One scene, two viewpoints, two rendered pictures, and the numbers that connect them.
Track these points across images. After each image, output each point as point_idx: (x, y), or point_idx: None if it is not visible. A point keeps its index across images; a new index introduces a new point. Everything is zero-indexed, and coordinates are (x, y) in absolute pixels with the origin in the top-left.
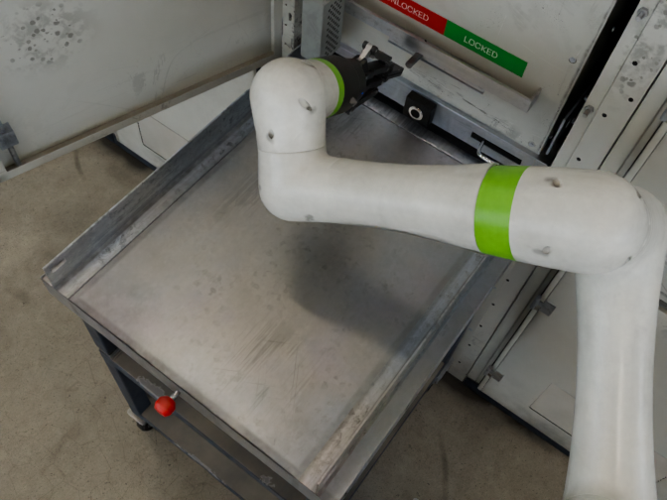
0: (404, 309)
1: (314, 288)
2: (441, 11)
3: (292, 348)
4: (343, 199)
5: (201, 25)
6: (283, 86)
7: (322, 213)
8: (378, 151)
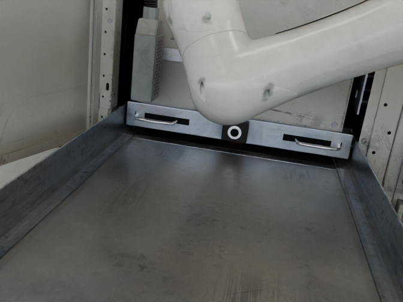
0: (340, 239)
1: (247, 242)
2: None
3: (273, 292)
4: (309, 44)
5: (37, 82)
6: None
7: (285, 74)
8: (218, 163)
